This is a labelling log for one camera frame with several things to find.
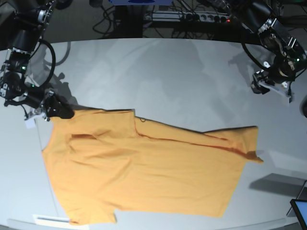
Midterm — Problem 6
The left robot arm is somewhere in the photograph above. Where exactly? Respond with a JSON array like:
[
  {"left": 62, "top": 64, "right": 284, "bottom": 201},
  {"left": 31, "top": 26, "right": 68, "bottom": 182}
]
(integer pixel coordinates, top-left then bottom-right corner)
[{"left": 228, "top": 0, "right": 307, "bottom": 103}]

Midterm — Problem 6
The white power strip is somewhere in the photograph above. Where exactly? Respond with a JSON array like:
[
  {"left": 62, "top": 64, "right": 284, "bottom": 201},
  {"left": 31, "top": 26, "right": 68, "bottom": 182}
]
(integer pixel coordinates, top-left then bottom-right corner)
[{"left": 144, "top": 11, "right": 231, "bottom": 23}]

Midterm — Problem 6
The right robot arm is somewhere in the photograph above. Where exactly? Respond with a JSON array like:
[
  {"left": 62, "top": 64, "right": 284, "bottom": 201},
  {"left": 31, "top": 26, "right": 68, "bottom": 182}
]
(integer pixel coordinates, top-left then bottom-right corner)
[{"left": 0, "top": 0, "right": 74, "bottom": 127}]

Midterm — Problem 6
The white label strip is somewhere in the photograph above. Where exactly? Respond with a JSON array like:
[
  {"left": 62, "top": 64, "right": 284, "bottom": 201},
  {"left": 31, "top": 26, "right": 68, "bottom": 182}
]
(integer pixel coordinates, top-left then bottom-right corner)
[{"left": 33, "top": 214, "right": 69, "bottom": 224}]

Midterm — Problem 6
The yellow T-shirt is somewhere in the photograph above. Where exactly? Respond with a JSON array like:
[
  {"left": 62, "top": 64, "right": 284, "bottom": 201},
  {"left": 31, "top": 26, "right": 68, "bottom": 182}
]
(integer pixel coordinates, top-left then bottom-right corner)
[{"left": 42, "top": 110, "right": 262, "bottom": 225}]

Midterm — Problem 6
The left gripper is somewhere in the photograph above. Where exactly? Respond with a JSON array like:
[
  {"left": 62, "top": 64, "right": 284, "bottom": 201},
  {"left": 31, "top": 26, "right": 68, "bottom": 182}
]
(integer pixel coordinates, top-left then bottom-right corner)
[{"left": 251, "top": 70, "right": 293, "bottom": 103}]

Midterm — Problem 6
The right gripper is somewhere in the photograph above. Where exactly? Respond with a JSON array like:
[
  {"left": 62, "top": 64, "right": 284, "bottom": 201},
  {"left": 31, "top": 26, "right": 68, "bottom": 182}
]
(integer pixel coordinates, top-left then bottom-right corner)
[{"left": 24, "top": 88, "right": 74, "bottom": 129}]

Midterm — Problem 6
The tablet screen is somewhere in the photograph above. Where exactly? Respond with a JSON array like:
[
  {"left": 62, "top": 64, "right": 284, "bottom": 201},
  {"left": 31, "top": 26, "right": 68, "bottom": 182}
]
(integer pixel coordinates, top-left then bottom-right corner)
[{"left": 290, "top": 199, "right": 307, "bottom": 230}]

